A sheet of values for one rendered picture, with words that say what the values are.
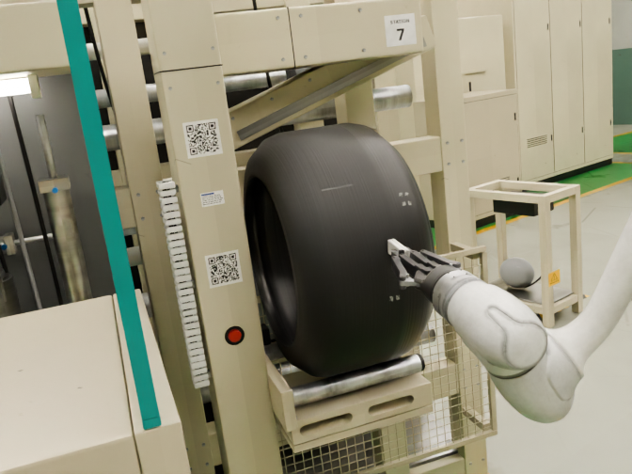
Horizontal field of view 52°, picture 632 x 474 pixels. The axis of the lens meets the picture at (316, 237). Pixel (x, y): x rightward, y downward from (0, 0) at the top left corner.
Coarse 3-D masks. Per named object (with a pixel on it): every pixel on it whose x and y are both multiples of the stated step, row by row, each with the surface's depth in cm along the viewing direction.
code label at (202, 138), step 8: (200, 120) 138; (208, 120) 138; (216, 120) 139; (184, 128) 137; (192, 128) 137; (200, 128) 138; (208, 128) 138; (216, 128) 139; (184, 136) 137; (192, 136) 138; (200, 136) 138; (208, 136) 139; (216, 136) 139; (192, 144) 138; (200, 144) 138; (208, 144) 139; (216, 144) 140; (192, 152) 138; (200, 152) 139; (208, 152) 139; (216, 152) 140
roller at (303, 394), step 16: (368, 368) 156; (384, 368) 156; (400, 368) 157; (416, 368) 158; (304, 384) 152; (320, 384) 151; (336, 384) 152; (352, 384) 153; (368, 384) 154; (304, 400) 149
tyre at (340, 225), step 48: (288, 144) 144; (336, 144) 143; (384, 144) 145; (288, 192) 136; (336, 192) 134; (384, 192) 137; (288, 240) 137; (336, 240) 131; (384, 240) 134; (432, 240) 141; (288, 288) 186; (336, 288) 132; (384, 288) 135; (288, 336) 165; (336, 336) 137; (384, 336) 141
